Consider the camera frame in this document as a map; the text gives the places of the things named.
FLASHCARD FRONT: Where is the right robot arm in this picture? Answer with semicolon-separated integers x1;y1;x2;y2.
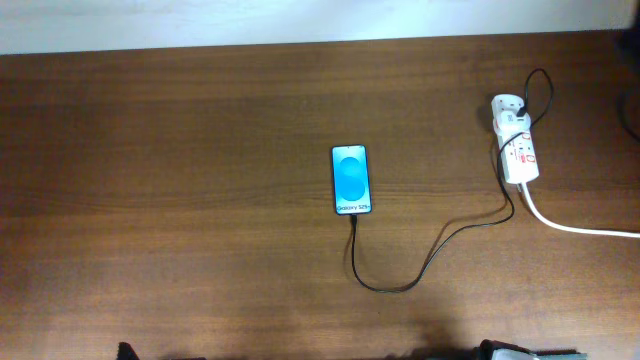
472;339;588;360

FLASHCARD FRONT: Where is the white power strip cord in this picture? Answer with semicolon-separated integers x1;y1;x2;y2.
517;181;640;239

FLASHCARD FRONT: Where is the white power strip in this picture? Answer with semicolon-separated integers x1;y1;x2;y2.
491;94;539;185

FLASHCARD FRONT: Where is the black USB charging cable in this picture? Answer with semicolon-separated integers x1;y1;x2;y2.
348;68;555;294

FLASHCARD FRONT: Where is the blue Galaxy smartphone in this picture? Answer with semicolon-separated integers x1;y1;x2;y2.
331;145;373;216

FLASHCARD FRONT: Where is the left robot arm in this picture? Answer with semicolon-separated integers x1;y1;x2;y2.
116;342;140;360

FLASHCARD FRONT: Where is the white USB charger plug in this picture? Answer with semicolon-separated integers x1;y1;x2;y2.
493;110;531;136

